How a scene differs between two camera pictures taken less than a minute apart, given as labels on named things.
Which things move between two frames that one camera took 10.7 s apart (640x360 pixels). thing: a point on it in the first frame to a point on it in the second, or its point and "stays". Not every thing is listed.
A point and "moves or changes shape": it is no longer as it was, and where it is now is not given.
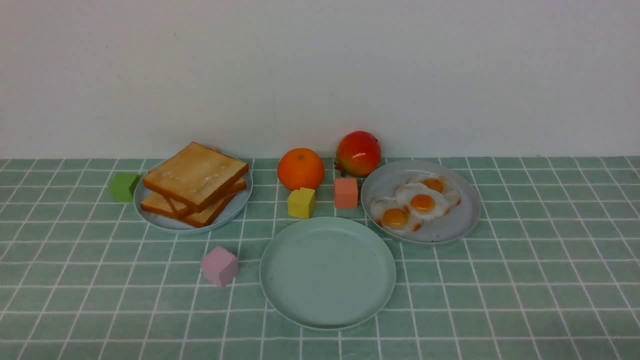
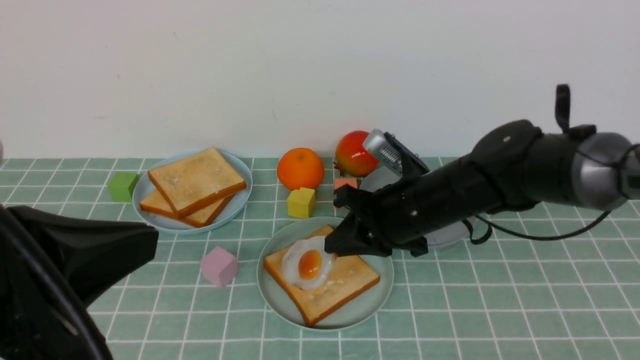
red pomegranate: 358,154 stays
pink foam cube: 220,267 stays
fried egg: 423,202 moves or changes shape
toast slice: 195,175 to 349,275
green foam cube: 122,186 stays
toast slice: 155,204 stays
